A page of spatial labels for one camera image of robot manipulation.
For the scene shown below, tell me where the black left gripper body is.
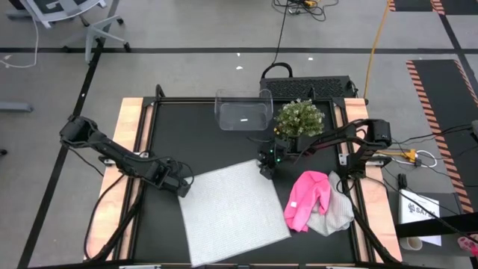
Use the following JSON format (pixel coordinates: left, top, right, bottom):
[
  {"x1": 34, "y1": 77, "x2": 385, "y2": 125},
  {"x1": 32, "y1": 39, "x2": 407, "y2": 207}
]
[{"x1": 148, "y1": 161, "x2": 190, "y2": 191}]

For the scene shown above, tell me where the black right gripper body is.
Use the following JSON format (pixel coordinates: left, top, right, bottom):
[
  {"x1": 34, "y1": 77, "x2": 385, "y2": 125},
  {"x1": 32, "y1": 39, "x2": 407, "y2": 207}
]
[{"x1": 257, "y1": 140, "x2": 291, "y2": 167}]

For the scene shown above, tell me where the pink microfiber towel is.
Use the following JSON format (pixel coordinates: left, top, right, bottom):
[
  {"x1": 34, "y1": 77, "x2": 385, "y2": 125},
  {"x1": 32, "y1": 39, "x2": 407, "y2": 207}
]
[{"x1": 283, "y1": 170, "x2": 332, "y2": 233}]

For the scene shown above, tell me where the white waffle microfiber towel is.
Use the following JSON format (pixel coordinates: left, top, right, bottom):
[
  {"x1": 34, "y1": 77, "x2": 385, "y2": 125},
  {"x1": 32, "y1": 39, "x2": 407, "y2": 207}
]
[
  {"x1": 306, "y1": 170, "x2": 355, "y2": 237},
  {"x1": 178, "y1": 158, "x2": 292, "y2": 268}
]

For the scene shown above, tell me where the clear plastic bin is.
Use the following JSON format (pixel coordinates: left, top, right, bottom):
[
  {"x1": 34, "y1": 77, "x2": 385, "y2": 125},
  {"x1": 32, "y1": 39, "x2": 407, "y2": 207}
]
[{"x1": 214, "y1": 88, "x2": 274, "y2": 132}]

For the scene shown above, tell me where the artificial potted green plant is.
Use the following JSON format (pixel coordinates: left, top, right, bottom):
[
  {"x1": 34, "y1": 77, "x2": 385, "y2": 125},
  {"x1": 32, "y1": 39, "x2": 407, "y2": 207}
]
[{"x1": 274, "y1": 98, "x2": 326, "y2": 139}]

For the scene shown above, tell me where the wooden table side board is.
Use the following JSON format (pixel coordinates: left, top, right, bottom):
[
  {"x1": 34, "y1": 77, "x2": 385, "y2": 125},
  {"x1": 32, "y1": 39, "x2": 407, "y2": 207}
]
[
  {"x1": 333, "y1": 97, "x2": 403, "y2": 262},
  {"x1": 84, "y1": 97, "x2": 155, "y2": 262}
]

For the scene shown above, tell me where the white black power strip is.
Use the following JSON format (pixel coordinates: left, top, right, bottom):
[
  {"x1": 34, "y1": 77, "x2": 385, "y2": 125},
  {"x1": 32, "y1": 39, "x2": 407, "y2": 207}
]
[{"x1": 364, "y1": 155, "x2": 393, "y2": 168}]

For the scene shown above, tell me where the yellow power adapter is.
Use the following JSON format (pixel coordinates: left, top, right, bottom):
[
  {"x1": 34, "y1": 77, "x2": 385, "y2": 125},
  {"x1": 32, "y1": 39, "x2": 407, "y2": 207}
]
[{"x1": 380, "y1": 148, "x2": 418, "y2": 164}]

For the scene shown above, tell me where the white printed paper sheet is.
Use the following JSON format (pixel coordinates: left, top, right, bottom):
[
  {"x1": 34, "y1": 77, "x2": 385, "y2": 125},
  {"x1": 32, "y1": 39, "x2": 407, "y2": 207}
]
[{"x1": 397, "y1": 188, "x2": 443, "y2": 247}]

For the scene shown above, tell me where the beige tape roll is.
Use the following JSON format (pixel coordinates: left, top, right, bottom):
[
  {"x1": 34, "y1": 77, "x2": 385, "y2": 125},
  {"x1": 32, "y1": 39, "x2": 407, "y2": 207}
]
[{"x1": 398, "y1": 235, "x2": 424, "y2": 252}]

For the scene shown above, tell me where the white grey office chair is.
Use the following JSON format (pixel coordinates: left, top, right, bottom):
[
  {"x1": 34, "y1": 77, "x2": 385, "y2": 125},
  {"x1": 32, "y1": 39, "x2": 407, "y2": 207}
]
[{"x1": 5, "y1": 0, "x2": 131, "y2": 64}]

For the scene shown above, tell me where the grey desk foot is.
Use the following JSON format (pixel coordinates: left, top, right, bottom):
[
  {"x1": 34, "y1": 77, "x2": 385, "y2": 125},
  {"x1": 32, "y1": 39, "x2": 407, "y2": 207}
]
[{"x1": 0, "y1": 101, "x2": 34, "y2": 113}]

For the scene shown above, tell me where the large black hazard-striped mat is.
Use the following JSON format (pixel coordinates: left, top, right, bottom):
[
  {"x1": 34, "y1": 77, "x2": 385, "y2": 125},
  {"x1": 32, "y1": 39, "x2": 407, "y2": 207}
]
[{"x1": 406, "y1": 59, "x2": 478, "y2": 214}]

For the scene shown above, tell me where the black metal bar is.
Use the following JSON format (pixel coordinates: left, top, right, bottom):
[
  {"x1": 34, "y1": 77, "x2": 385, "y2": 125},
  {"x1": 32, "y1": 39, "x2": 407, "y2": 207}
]
[{"x1": 394, "y1": 211, "x2": 478, "y2": 239}]

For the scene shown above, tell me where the small black hazard-striped mat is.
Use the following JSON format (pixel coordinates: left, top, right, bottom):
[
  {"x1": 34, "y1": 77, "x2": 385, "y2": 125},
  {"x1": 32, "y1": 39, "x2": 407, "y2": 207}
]
[{"x1": 388, "y1": 0, "x2": 446, "y2": 16}]

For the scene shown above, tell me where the pink patterned object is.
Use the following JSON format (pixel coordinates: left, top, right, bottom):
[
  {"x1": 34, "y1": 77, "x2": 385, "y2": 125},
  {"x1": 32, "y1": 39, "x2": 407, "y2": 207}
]
[{"x1": 456, "y1": 234, "x2": 478, "y2": 258}]

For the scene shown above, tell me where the black aluminium rig frame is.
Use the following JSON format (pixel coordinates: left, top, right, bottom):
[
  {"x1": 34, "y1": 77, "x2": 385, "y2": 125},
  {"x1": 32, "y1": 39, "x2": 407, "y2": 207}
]
[{"x1": 84, "y1": 84, "x2": 403, "y2": 269}]

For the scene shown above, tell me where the thick black power cable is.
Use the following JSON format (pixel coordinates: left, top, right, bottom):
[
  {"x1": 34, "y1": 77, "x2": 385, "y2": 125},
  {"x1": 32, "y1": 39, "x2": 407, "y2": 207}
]
[{"x1": 261, "y1": 0, "x2": 294, "y2": 79}]

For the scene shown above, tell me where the long yellow cable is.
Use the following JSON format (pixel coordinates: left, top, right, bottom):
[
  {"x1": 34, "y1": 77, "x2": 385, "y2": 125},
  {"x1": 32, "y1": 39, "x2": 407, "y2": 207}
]
[{"x1": 364, "y1": 0, "x2": 392, "y2": 99}]

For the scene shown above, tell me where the black floor cable bundle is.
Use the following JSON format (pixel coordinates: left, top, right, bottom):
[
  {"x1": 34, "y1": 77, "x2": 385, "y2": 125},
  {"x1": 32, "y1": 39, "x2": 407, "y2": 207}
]
[{"x1": 272, "y1": 0, "x2": 340, "y2": 22}]

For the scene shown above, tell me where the looped white cable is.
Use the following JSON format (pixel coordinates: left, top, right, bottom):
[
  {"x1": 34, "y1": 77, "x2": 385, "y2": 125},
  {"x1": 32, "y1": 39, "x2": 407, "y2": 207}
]
[{"x1": 413, "y1": 149, "x2": 438, "y2": 169}]

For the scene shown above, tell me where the thin white floor cable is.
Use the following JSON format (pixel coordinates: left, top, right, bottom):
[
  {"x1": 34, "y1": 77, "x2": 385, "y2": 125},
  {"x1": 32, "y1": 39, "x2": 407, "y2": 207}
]
[{"x1": 0, "y1": 14, "x2": 40, "y2": 69}]

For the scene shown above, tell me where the thin black cable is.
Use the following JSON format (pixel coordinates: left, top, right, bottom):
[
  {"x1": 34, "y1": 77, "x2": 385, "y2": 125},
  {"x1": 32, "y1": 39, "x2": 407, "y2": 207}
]
[{"x1": 373, "y1": 123, "x2": 478, "y2": 150}]

